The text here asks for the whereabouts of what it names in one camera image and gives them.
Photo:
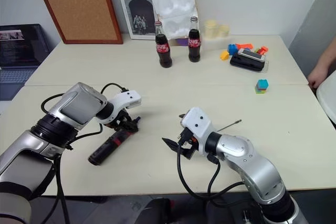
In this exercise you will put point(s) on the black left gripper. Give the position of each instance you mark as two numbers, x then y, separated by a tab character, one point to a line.
119	121

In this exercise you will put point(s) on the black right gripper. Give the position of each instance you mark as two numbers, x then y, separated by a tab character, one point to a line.
187	140

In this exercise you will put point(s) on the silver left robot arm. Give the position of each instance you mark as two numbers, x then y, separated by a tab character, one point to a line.
73	107

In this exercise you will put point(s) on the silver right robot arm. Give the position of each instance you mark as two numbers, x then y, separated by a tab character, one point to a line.
252	163

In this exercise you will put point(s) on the person's bare forearm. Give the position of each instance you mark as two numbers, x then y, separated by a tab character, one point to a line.
328	56

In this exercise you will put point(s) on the black red electric screwdriver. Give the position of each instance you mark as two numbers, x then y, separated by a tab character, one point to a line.
109	147

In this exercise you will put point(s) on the thin metal screwdriver bit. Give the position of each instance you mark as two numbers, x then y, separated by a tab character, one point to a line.
229	125

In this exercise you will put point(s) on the person's bare hand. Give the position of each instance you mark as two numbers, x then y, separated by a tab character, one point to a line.
318	75

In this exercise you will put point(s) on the glass cola bottle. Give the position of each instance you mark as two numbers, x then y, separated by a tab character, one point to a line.
163	48
194	43

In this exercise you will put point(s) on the multicoloured stacked cube toy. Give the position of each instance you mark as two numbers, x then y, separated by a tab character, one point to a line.
261	85

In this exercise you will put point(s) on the yellow toy block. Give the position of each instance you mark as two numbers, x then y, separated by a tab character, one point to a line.
224	55

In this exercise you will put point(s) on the black case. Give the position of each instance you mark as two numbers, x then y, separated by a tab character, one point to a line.
245	64

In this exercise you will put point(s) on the graphic design book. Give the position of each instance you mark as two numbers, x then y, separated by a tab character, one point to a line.
134	11

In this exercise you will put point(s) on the blue toy block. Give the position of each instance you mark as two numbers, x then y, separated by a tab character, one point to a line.
232	49

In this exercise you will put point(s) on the white smartphone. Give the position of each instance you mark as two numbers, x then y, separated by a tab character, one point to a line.
251	54

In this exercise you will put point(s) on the clear plastic tray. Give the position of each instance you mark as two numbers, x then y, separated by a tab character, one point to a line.
266	66

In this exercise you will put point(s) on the large pale yellow cup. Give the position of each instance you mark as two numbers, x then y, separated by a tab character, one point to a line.
211	28

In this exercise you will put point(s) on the orange toy piece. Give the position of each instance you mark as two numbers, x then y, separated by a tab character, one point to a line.
245	46

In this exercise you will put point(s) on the small pale yellow cup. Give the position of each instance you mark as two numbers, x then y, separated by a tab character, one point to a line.
224	31

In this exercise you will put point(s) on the white moulded plastic sheet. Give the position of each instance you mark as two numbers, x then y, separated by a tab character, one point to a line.
173	3

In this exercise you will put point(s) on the red orange green toy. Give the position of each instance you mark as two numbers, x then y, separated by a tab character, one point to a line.
262	50

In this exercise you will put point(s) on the wood framed cork board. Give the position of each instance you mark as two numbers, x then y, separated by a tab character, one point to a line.
78	6

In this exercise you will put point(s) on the black laptop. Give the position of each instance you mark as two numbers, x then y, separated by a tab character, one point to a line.
19	48

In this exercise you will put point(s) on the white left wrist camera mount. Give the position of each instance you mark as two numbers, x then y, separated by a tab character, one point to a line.
127	100

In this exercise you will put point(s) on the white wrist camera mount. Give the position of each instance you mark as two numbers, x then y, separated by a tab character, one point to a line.
197	124
127	100

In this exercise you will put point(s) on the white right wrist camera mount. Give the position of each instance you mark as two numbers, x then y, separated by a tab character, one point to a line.
197	124

